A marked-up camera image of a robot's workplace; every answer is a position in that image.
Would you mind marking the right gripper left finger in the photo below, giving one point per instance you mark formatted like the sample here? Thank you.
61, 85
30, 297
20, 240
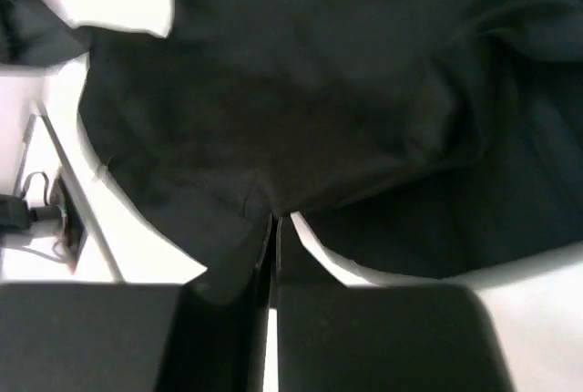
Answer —
203, 335

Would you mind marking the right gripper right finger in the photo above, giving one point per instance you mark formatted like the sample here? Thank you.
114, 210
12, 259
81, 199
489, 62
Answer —
404, 337

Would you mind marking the black skirt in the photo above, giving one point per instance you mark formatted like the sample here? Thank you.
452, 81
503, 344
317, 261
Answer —
424, 137

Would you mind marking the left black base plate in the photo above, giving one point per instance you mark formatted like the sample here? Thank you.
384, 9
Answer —
58, 212

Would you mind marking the aluminium front rail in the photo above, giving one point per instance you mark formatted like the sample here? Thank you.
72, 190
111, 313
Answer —
79, 198

